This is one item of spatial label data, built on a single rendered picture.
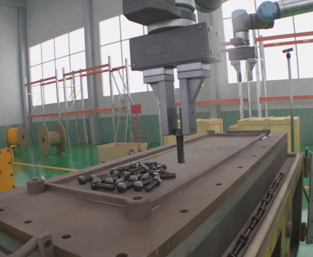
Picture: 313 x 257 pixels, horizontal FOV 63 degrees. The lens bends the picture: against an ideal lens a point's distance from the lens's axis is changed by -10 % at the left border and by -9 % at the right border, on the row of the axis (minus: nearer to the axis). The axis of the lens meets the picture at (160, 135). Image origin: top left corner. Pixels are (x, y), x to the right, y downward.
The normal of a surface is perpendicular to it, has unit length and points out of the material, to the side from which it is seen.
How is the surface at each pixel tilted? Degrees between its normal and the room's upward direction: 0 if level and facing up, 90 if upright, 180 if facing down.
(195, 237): 90
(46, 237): 90
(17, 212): 0
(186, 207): 0
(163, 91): 90
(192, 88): 90
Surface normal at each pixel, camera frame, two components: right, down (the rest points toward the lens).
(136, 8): -0.53, 0.12
